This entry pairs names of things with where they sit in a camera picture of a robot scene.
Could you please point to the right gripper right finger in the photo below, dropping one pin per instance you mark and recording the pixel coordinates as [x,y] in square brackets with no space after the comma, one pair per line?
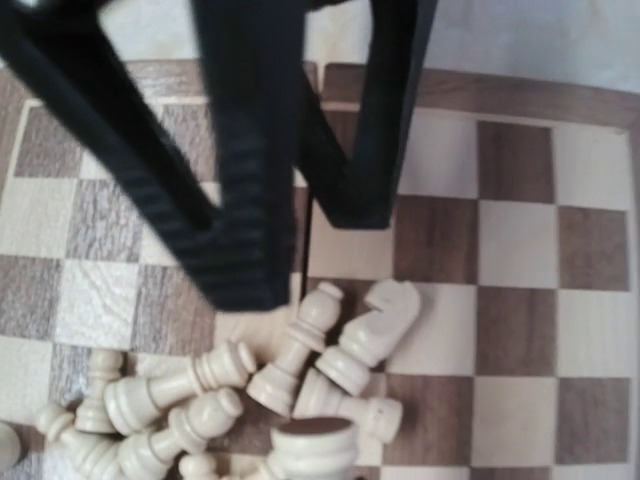
[358,191]

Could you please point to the white chess knight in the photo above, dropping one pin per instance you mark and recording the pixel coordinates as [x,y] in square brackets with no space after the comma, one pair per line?
[370,338]

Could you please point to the wooden chess board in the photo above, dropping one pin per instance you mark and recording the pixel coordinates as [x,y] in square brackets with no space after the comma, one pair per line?
[516,220]

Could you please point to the white chess bishop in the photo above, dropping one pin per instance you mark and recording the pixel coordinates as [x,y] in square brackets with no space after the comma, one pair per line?
[275,385]

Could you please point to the white chess pieces pile right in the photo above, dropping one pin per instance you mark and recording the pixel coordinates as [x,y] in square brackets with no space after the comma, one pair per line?
[141,424]

